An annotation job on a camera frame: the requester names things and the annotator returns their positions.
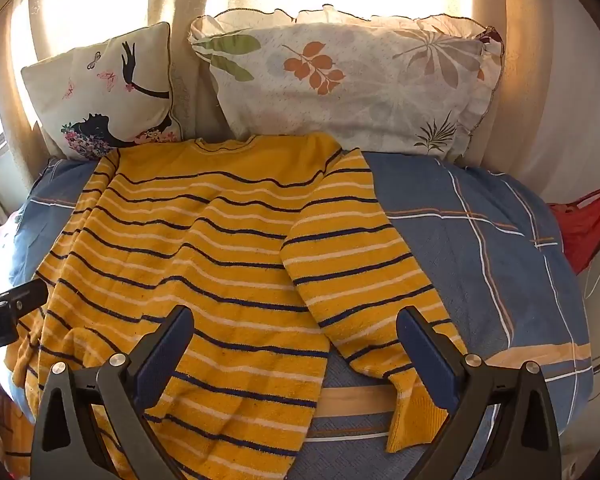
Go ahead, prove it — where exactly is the red plastic bag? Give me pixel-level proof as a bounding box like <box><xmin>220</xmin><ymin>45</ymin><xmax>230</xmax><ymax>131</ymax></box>
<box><xmin>549</xmin><ymin>185</ymin><xmax>600</xmax><ymax>276</ymax></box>

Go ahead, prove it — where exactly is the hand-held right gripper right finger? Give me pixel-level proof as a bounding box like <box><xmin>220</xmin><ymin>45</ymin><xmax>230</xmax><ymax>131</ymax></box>
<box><xmin>396</xmin><ymin>305</ymin><xmax>563</xmax><ymax>480</ymax></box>

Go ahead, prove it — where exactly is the yellow striped sweater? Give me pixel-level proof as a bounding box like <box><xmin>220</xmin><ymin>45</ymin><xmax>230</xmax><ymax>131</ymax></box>
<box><xmin>5</xmin><ymin>132</ymin><xmax>468</xmax><ymax>480</ymax></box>

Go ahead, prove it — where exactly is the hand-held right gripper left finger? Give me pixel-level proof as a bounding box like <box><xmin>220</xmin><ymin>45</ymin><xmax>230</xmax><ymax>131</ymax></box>
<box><xmin>30</xmin><ymin>305</ymin><xmax>196</xmax><ymax>480</ymax></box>

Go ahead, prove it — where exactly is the white leaf print pillow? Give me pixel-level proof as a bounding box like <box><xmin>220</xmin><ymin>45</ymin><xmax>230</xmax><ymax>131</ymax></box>
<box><xmin>187</xmin><ymin>6</ymin><xmax>505</xmax><ymax>162</ymax></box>

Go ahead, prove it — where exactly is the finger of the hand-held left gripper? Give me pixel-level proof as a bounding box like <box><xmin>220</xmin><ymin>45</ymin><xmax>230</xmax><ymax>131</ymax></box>
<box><xmin>0</xmin><ymin>279</ymin><xmax>49</xmax><ymax>317</ymax></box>

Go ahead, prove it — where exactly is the white cushion with silhouette print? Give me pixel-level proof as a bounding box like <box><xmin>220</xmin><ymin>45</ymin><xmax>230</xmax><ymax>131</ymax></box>
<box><xmin>21</xmin><ymin>22</ymin><xmax>183</xmax><ymax>161</ymax></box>

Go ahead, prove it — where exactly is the blue plaid bed sheet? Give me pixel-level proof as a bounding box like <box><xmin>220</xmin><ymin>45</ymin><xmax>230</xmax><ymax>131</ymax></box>
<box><xmin>7</xmin><ymin>152</ymin><xmax>595</xmax><ymax>480</ymax></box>

